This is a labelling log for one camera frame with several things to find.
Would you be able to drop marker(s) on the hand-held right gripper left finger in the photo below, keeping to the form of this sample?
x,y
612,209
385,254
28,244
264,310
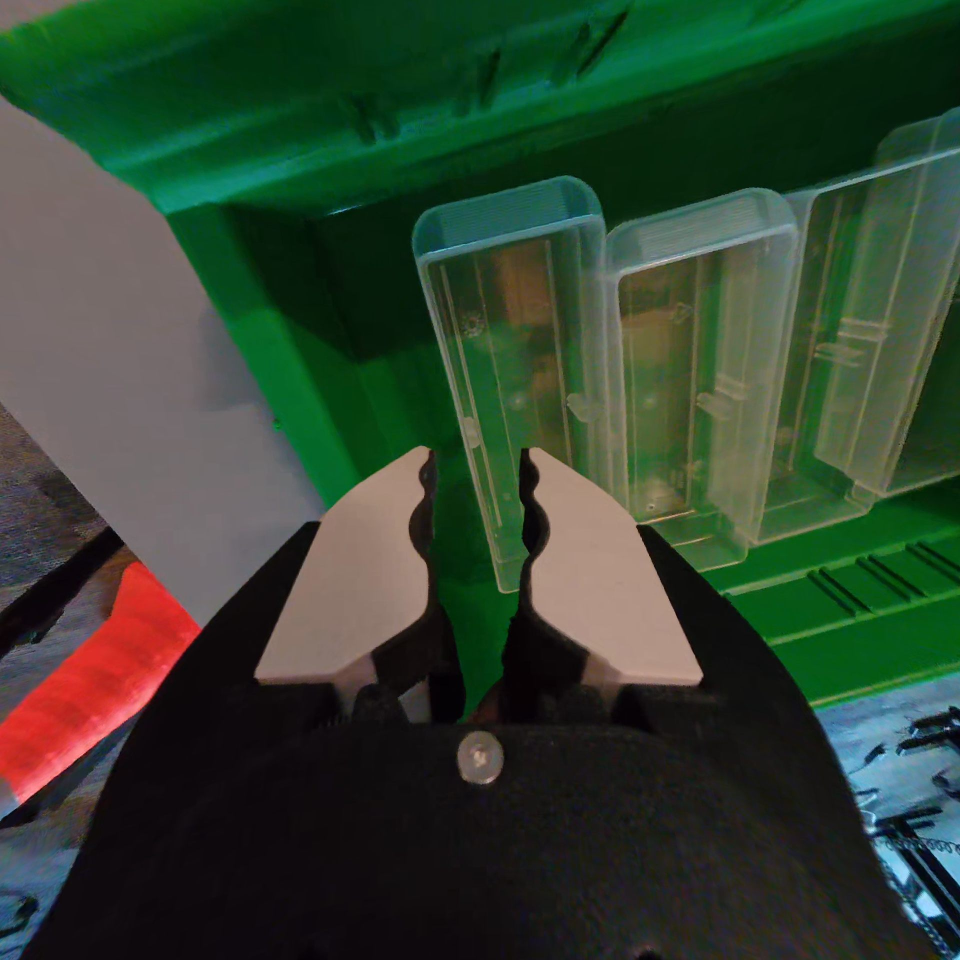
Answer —
x,y
352,585

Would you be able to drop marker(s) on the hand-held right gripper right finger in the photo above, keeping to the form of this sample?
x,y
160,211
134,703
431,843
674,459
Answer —
x,y
607,592

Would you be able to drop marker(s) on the clear plastic drawer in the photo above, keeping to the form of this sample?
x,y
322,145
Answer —
x,y
787,480
510,337
885,315
697,360

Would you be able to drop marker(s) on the green plastic bin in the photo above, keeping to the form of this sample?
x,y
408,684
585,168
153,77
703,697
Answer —
x,y
375,112

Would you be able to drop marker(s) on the red bar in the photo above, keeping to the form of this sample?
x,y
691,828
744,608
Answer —
x,y
97,675

